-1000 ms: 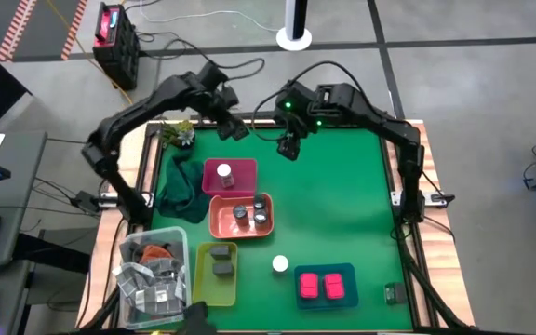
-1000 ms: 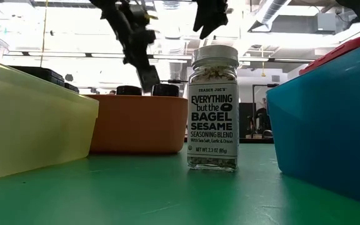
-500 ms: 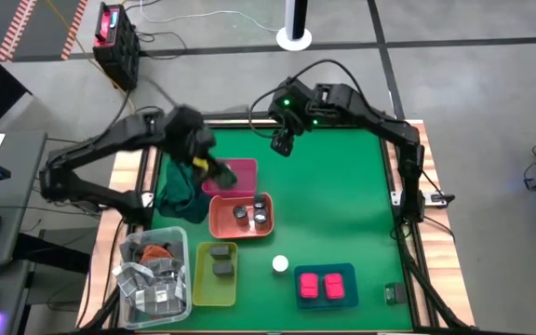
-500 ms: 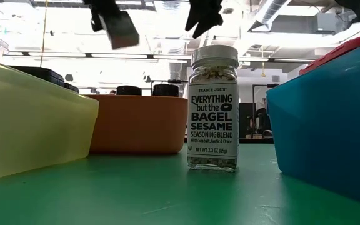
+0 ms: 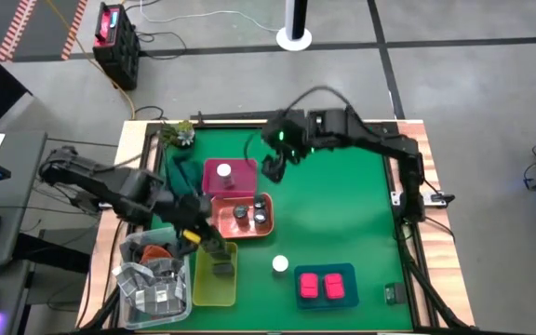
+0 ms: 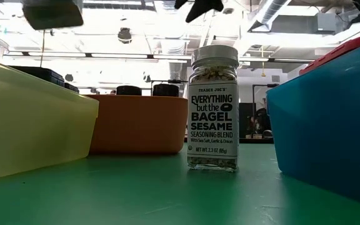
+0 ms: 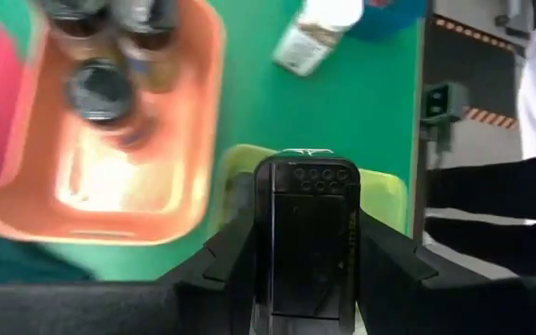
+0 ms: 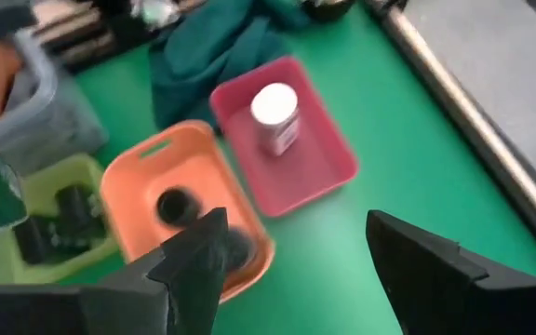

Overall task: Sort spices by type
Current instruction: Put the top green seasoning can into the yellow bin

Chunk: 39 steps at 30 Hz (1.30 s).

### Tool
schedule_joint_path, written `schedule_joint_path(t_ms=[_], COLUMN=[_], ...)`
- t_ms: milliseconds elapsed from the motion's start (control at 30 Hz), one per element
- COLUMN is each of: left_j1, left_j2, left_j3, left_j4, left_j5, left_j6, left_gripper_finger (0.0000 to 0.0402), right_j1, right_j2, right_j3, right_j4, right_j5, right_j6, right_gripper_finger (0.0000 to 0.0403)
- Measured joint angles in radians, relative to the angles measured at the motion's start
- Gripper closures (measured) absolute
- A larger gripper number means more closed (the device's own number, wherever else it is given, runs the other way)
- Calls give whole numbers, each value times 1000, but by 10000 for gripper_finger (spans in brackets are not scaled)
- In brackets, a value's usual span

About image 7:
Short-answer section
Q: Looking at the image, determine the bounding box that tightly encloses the yellow-green plastic bin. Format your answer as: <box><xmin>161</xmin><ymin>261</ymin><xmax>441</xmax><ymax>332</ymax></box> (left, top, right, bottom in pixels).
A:
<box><xmin>211</xmin><ymin>143</ymin><xmax>409</xmax><ymax>238</ymax></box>

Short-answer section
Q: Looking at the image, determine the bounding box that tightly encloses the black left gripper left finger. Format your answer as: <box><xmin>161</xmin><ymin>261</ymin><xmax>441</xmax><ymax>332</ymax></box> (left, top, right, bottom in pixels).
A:
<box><xmin>155</xmin><ymin>204</ymin><xmax>258</xmax><ymax>335</ymax></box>

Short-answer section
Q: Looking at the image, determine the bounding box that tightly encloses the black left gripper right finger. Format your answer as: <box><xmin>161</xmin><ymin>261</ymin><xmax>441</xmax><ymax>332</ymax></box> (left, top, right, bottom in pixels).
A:
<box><xmin>358</xmin><ymin>208</ymin><xmax>439</xmax><ymax>335</ymax></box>

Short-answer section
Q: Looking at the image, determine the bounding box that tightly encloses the blue plastic bin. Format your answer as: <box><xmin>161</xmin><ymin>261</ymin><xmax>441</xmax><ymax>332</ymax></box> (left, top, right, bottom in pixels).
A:
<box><xmin>346</xmin><ymin>0</ymin><xmax>430</xmax><ymax>42</ymax></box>

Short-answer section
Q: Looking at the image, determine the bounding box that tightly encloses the orange plastic bin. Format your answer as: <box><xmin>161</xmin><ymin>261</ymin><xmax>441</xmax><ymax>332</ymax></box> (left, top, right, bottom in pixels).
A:
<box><xmin>0</xmin><ymin>0</ymin><xmax>226</xmax><ymax>247</ymax></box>

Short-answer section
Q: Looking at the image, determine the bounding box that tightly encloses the bagel seasoning jar white lid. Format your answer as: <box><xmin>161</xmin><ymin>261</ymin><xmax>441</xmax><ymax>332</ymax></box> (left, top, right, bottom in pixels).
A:
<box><xmin>272</xmin><ymin>0</ymin><xmax>365</xmax><ymax>78</ymax></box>

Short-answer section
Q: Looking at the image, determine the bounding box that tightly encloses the dark square pepper tin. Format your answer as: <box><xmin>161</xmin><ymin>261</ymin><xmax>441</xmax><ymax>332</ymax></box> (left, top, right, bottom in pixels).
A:
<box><xmin>253</xmin><ymin>148</ymin><xmax>361</xmax><ymax>335</ymax></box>

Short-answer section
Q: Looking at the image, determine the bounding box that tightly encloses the dark green cloth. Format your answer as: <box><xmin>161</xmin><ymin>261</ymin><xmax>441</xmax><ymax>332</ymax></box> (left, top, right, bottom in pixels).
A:
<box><xmin>0</xmin><ymin>227</ymin><xmax>97</xmax><ymax>289</ymax></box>

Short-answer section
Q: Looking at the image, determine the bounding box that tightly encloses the grey table-level camera box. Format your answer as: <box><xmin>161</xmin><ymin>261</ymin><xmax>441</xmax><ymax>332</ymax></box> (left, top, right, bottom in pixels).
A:
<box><xmin>420</xmin><ymin>81</ymin><xmax>469</xmax><ymax>154</ymax></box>

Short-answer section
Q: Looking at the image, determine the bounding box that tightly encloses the black lid spice bottle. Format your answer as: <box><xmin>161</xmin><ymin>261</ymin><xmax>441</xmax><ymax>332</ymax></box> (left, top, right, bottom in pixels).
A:
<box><xmin>39</xmin><ymin>0</ymin><xmax>111</xmax><ymax>52</ymax></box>
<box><xmin>65</xmin><ymin>58</ymin><xmax>157</xmax><ymax>150</ymax></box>
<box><xmin>109</xmin><ymin>0</ymin><xmax>181</xmax><ymax>92</ymax></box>

